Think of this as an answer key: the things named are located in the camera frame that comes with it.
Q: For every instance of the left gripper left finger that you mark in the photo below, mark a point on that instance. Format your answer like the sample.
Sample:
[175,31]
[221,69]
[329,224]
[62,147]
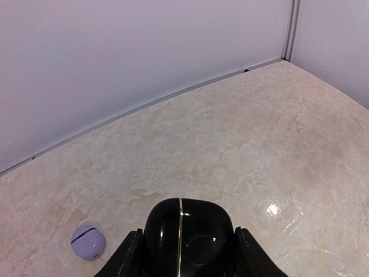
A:
[126,260]

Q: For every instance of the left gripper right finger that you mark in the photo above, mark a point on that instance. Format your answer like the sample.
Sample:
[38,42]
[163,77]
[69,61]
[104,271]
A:
[251,259]

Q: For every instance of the lilac earbud charging case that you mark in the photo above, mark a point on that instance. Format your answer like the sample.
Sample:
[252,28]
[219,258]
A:
[87,242]

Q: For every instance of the black earbud charging case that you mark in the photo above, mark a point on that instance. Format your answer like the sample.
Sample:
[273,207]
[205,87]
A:
[188,237]

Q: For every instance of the right aluminium frame post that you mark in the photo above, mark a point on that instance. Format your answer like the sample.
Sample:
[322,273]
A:
[291,31]

